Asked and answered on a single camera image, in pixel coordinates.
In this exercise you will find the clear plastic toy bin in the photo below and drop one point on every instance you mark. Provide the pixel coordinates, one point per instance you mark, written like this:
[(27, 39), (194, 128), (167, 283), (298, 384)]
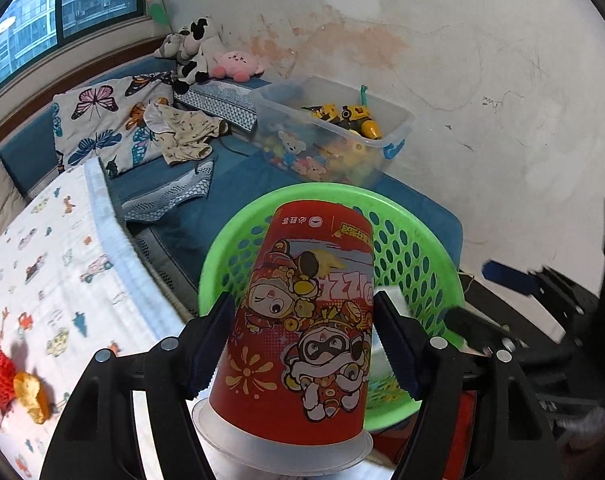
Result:
[(295, 141)]

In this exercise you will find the blue white patterned cloth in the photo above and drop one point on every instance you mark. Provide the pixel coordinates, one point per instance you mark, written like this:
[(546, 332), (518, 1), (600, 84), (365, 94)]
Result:
[(230, 102)]

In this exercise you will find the beige crumpled clothing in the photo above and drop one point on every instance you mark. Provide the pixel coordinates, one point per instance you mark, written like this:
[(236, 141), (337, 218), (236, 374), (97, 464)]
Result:
[(183, 135)]

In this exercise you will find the yellow wrapper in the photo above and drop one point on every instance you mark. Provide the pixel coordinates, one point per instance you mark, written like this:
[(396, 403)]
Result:
[(32, 397)]

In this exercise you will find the white cartoon print tablecloth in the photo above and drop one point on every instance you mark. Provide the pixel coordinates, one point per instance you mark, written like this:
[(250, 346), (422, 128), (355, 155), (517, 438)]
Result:
[(72, 282)]

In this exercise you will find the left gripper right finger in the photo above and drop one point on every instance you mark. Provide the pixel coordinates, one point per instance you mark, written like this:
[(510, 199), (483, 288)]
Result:
[(478, 419)]

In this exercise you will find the green plastic trash basket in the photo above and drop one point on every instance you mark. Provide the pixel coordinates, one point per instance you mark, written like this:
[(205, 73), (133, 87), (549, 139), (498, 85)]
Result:
[(408, 259)]

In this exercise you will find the pink round plush toy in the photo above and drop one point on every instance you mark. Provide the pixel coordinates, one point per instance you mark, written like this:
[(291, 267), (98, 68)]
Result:
[(239, 66)]

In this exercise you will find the yellow toy excavator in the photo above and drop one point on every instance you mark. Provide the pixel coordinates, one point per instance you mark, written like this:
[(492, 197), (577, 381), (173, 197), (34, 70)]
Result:
[(355, 118)]

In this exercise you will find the window with green frame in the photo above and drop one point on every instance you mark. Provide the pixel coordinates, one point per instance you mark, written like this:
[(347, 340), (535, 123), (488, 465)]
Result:
[(31, 29)]

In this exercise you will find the butterfly print pillow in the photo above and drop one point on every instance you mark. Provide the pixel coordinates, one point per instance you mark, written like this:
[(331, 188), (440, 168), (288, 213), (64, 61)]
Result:
[(106, 120)]

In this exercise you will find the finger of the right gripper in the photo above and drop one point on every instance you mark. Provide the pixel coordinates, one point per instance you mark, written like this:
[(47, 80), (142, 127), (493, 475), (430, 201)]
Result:
[(479, 334), (525, 283)]

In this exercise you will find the red cartoon paper cup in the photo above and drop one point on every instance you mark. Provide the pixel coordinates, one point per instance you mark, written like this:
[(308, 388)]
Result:
[(291, 385)]

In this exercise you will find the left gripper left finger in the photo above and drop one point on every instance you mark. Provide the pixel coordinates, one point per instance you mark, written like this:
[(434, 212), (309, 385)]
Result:
[(96, 437)]

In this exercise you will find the black white cow plush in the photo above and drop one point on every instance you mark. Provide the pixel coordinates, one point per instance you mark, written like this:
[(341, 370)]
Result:
[(185, 48)]

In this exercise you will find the red foam fruit net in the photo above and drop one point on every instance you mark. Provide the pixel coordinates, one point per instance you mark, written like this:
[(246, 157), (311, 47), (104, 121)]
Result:
[(7, 374)]

